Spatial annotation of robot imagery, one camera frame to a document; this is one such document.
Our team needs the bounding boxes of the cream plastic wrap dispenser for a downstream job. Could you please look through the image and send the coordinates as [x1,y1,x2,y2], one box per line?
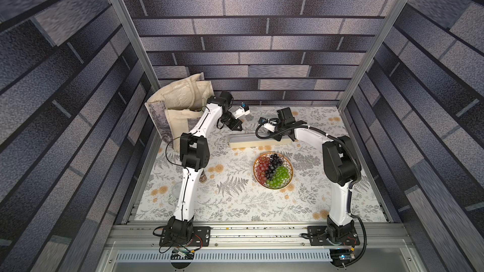
[228,133,292,149]

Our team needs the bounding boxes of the black grape bunch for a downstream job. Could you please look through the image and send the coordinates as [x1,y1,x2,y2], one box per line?
[265,154,284,180]

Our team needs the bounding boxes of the red grape bunch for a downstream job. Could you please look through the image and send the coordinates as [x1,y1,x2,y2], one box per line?
[255,156,270,185]

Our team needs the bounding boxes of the green grape bunch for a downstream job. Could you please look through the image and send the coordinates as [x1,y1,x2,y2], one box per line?
[265,166,292,190]

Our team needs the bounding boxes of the aluminium mounting rail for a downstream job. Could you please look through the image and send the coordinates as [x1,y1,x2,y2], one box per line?
[104,222,413,251]

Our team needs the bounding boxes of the black corrugated cable conduit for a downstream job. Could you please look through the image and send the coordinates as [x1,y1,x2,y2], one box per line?
[255,120,368,269]

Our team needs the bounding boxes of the cream canvas tote bag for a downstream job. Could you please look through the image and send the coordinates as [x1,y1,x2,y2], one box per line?
[145,73,214,152]

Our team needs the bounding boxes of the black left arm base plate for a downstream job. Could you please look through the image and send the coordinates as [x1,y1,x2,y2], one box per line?
[153,226,212,248]

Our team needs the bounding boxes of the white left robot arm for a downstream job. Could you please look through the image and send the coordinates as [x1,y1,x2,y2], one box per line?
[160,91,250,247]

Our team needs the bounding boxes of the perforated white cable tray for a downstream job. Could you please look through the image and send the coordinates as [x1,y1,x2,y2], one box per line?
[115,249,333,263]

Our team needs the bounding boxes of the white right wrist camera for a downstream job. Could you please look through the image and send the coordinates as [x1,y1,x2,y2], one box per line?
[258,117,279,132]

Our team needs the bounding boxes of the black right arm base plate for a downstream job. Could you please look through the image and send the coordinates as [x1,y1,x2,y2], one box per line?
[303,224,360,247]

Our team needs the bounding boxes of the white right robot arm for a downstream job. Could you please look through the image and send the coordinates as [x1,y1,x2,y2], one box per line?
[274,108,362,245]

